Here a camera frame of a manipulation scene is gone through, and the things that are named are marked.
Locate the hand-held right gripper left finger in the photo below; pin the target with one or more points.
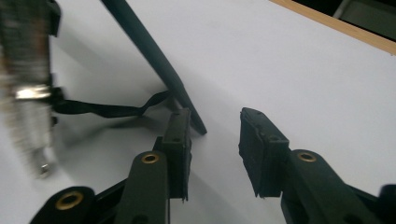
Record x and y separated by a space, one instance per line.
146 186

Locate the white table cover board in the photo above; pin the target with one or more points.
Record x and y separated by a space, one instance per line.
280 77

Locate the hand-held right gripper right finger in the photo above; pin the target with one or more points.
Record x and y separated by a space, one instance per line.
311 186

